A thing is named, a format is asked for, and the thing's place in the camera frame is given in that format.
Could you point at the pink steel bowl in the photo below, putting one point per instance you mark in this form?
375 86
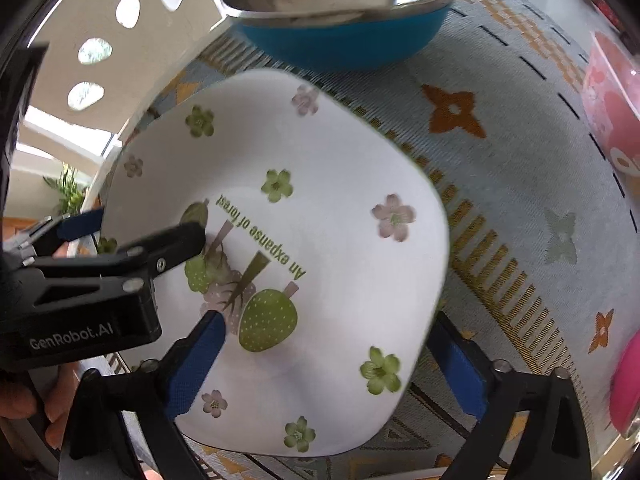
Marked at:
624 392

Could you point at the pink ceramic bowl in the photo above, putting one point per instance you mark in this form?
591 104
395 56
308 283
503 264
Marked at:
610 96

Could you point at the green potted plant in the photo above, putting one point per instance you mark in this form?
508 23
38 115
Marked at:
71 193

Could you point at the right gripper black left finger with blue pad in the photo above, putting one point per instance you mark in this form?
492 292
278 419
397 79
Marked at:
96 442

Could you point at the patterned blue table mat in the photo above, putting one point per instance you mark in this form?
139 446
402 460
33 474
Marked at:
544 230

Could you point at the person's left hand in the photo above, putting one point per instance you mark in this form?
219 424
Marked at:
18 402

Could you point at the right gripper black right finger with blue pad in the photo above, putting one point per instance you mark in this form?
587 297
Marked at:
554 442

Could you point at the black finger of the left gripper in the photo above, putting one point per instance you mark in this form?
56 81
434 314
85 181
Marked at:
161 251
43 238

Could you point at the square white floral plate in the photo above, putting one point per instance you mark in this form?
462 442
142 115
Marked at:
326 253

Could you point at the blue steel bowl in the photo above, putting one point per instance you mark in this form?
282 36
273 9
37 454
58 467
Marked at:
338 35

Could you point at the beige chair with holes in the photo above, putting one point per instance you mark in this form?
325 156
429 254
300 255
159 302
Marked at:
105 58

